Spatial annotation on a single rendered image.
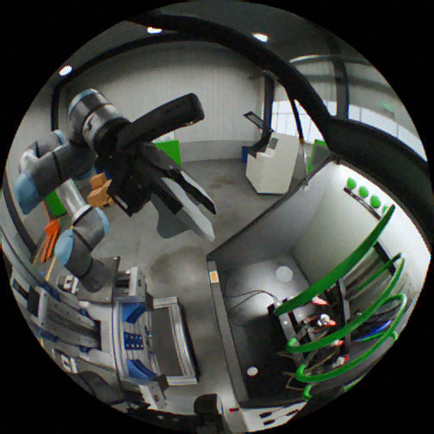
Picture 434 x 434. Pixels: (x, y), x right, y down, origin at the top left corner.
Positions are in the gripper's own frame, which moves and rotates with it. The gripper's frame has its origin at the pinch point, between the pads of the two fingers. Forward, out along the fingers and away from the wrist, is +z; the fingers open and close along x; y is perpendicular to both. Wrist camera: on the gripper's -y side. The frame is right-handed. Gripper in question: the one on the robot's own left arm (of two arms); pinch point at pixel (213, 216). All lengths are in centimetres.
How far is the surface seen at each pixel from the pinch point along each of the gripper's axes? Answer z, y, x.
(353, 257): 9.6, -11.2, 11.0
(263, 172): 82, -64, -272
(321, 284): 10.0, -6.8, 10.9
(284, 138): 47, -149, -256
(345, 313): 49, -11, 12
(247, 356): 50, 29, 13
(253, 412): 43, 23, 40
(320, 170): 21.4, -34.9, -25.5
